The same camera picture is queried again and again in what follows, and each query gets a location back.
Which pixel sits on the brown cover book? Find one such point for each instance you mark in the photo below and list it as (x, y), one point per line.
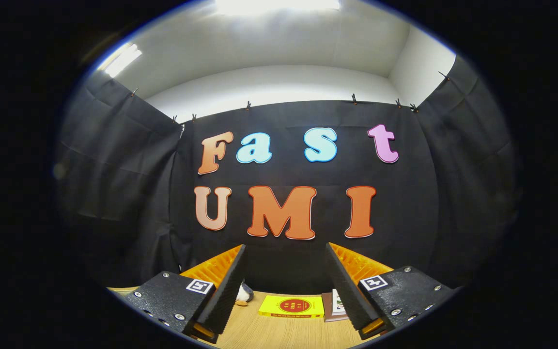
(326, 308)

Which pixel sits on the row of black clips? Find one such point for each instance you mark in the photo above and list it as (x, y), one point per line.
(354, 100)

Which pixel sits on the large ceiling light panel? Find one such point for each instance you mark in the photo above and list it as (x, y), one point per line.
(279, 6)

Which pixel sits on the penguin plush toy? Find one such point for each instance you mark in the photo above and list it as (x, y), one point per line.
(245, 293)

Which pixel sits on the white floral book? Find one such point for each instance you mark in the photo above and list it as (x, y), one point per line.
(338, 303)

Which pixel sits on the black backdrop cloth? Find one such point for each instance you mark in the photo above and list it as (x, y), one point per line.
(284, 261)

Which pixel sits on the yellow book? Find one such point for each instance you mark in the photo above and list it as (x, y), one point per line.
(291, 306)

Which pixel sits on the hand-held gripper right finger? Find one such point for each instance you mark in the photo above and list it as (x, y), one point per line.
(347, 291)

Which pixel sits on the small ceiling light panel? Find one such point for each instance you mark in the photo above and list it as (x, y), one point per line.
(120, 60)

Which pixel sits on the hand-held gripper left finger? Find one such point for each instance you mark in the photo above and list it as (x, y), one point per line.
(225, 291)

